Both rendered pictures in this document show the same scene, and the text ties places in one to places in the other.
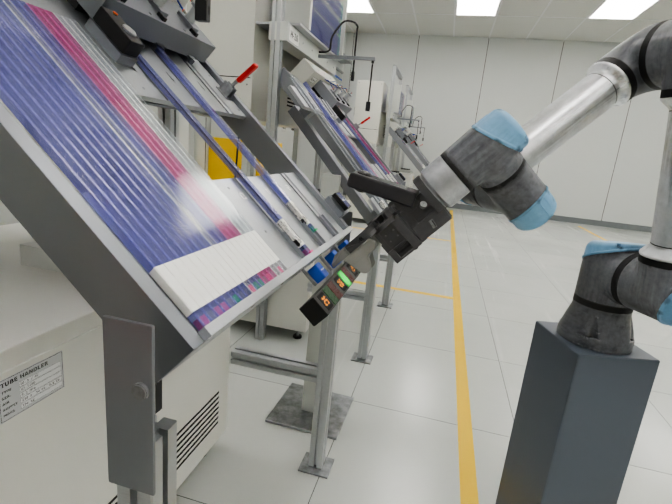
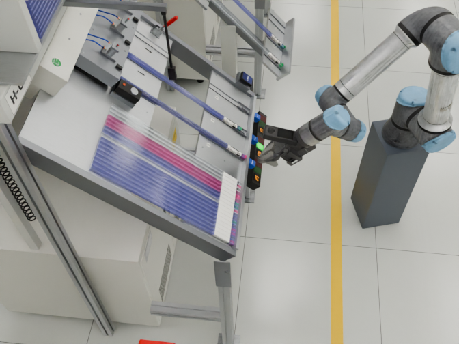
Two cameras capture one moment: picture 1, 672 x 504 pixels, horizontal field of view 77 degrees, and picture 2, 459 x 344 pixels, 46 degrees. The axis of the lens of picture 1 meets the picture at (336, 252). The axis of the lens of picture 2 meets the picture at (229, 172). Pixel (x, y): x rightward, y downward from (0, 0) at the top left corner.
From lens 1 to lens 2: 1.35 m
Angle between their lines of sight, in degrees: 39
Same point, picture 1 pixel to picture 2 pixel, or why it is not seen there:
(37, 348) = (146, 235)
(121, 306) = (210, 249)
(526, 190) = (350, 136)
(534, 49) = not seen: outside the picture
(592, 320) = (397, 134)
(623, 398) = (411, 165)
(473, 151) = (324, 132)
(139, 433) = (226, 278)
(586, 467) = (392, 192)
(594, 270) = (399, 112)
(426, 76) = not seen: outside the picture
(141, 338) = (227, 264)
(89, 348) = not seen: hidden behind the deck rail
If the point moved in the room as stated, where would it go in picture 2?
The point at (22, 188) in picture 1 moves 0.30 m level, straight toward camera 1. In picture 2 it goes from (170, 228) to (243, 299)
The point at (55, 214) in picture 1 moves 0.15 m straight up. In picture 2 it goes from (184, 233) to (178, 205)
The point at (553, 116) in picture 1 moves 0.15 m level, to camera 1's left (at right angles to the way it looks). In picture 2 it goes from (371, 68) to (325, 72)
